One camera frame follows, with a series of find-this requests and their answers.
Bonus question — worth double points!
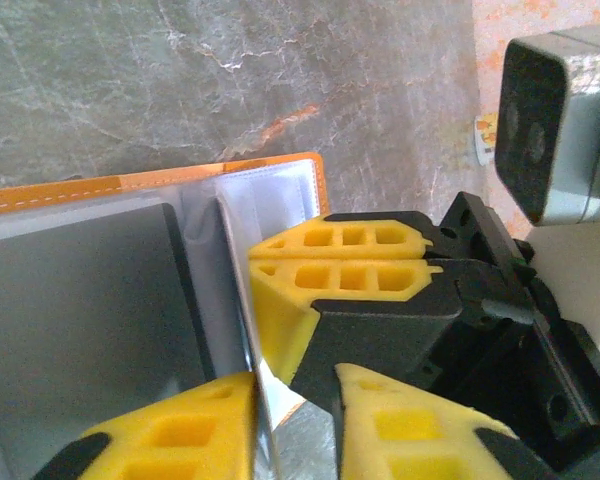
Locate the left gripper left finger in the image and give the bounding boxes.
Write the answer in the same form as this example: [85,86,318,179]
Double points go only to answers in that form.
[32,372,259,480]

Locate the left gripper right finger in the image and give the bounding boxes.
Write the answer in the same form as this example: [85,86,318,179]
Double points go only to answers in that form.
[335,363,556,480]

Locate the blue VIP card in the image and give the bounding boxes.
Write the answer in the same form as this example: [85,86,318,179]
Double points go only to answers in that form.
[214,195,284,480]

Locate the orange leather card holder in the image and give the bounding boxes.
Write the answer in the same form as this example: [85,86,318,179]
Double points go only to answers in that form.
[0,152,331,480]

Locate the dark grey card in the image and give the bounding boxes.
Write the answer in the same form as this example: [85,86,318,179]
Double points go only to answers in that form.
[0,202,217,461]

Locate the yellow white can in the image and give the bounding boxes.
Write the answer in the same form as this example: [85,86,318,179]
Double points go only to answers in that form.
[473,112,500,167]

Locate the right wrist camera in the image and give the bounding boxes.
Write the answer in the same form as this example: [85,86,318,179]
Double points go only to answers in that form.
[493,23,600,369]

